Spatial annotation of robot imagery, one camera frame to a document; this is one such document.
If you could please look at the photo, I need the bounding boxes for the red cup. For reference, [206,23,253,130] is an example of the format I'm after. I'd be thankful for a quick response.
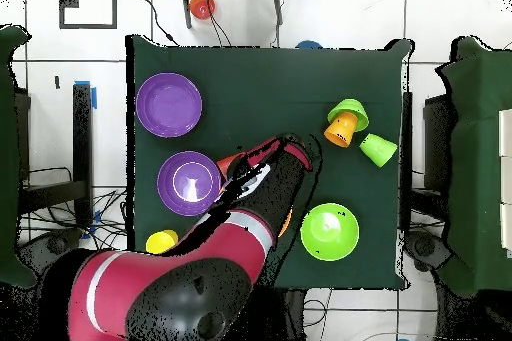
[215,152,245,178]

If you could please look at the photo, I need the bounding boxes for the large orange bowl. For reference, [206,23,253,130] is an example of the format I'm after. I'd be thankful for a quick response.
[277,208,294,238]

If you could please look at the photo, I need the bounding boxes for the orange cup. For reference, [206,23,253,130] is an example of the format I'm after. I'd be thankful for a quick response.
[323,111,360,149]

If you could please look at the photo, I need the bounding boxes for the large green bowl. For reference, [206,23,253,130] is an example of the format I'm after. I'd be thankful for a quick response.
[299,202,360,262]

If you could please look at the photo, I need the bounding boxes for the small green bowl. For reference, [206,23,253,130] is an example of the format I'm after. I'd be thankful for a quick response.
[326,98,370,133]

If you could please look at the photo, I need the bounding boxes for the purple bowl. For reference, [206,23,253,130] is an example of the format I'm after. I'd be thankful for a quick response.
[156,150,222,217]
[135,72,204,139]

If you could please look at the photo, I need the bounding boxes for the green cup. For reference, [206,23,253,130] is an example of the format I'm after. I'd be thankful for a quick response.
[358,132,399,169]

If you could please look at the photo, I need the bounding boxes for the dark green tablecloth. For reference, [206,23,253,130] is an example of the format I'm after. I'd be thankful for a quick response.
[125,34,413,293]

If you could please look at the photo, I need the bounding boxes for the yellow cup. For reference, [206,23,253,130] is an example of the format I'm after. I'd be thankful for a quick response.
[145,229,180,255]

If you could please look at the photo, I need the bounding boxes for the small orange bowl on floor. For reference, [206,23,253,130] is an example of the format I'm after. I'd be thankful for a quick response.
[188,0,217,21]

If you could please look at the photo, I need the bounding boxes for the grey black machine base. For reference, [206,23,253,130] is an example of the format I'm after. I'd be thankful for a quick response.
[17,228,83,270]
[403,230,453,272]

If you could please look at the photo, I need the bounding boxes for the neighbouring green table cloth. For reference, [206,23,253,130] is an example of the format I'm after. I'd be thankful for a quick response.
[0,24,39,290]
[435,36,512,298]

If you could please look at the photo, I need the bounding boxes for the white boxes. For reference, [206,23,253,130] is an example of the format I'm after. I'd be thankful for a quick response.
[498,108,512,256]

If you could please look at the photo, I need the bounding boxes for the bundle of cables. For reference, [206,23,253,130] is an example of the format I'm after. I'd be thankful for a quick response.
[21,188,133,252]

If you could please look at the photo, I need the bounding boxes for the black post stand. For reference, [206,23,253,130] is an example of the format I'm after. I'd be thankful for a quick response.
[19,82,94,226]

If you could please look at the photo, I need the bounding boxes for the grey camera stand legs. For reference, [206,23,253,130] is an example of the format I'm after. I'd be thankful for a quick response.
[178,0,288,30]

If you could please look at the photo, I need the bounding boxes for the black square frame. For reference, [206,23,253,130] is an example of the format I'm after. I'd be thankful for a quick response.
[58,0,118,30]

